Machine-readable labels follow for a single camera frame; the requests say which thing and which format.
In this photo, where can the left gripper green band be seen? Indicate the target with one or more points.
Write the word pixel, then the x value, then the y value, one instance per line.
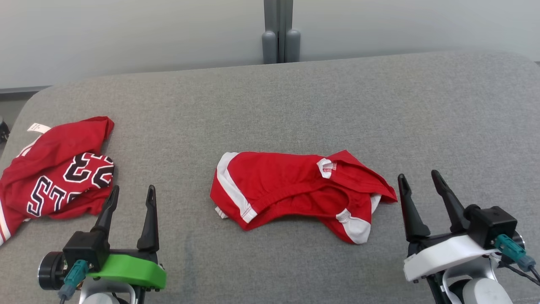
pixel 135 270

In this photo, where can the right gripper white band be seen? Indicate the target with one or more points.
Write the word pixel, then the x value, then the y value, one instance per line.
pixel 443 255

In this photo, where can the red jersey number 23 print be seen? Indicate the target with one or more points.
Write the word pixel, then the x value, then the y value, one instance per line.
pixel 55 147

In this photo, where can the red shorts white trim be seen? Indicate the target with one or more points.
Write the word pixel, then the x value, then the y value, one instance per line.
pixel 287 185

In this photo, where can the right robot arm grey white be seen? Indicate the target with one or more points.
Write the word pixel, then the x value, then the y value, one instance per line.
pixel 481 291

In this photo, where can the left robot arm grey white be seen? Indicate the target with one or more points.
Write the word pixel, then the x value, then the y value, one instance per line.
pixel 101 295

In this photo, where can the dark object beside sofa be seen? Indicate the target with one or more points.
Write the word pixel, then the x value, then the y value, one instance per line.
pixel 3 133

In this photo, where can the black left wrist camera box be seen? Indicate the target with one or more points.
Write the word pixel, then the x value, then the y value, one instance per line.
pixel 84 249

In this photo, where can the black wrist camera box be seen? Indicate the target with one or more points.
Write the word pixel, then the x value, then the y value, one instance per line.
pixel 491 223
pixel 84 249

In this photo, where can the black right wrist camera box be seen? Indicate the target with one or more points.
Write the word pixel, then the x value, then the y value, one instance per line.
pixel 491 223

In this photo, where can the grey partition post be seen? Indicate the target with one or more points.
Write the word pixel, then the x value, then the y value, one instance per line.
pixel 278 25

